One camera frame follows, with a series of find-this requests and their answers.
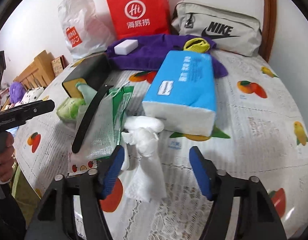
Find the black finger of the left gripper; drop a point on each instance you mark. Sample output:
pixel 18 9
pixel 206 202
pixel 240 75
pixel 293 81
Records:
pixel 37 108

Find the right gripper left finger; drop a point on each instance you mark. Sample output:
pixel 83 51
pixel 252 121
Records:
pixel 108 171

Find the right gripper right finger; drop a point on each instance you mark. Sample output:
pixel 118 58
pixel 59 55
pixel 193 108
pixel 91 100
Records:
pixel 204 171

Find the white tissue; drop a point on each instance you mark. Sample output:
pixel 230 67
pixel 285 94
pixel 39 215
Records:
pixel 147 183

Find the white sponge block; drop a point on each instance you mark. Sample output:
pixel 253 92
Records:
pixel 126 47

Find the person's dark sleeve forearm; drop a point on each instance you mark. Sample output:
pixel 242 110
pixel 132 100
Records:
pixel 12 221

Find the person's left hand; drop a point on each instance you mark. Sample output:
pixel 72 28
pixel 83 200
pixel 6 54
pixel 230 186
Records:
pixel 6 156

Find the purple plush toy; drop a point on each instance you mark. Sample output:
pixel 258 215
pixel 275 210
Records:
pixel 17 91

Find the white spotted plush pillow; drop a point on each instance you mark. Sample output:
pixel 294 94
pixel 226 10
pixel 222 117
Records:
pixel 32 95

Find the fruit print sachet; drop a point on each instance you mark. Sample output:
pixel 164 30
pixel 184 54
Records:
pixel 78 165

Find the green white plastic packet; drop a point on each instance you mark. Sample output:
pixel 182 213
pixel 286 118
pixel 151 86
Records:
pixel 103 133

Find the wooden headboard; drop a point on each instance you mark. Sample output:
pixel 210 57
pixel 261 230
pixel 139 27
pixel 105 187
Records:
pixel 38 74

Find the green wet wipes pack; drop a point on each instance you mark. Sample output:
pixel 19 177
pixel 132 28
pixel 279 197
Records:
pixel 68 110

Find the brown framed picture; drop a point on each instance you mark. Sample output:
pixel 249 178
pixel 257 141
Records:
pixel 58 65

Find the fruit pattern tablecloth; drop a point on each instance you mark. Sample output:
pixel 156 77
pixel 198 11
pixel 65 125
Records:
pixel 255 137

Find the mint green cloth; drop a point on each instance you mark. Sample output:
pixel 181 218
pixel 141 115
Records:
pixel 87 92

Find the blue tissue pack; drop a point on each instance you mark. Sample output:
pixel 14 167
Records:
pixel 182 94

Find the dark green gold tin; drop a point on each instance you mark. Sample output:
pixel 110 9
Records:
pixel 92 71

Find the white Miniso plastic bag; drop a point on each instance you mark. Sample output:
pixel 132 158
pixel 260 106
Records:
pixel 84 31

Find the purple towel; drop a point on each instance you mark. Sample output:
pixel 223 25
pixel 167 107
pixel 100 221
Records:
pixel 150 53

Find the grey Nike pouch bag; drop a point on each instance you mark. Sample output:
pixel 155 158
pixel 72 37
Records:
pixel 231 31

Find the red Haidilao paper bag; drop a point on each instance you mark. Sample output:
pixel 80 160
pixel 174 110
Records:
pixel 140 17

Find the brown wooden door frame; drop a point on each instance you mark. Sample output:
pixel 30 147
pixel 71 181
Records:
pixel 269 27

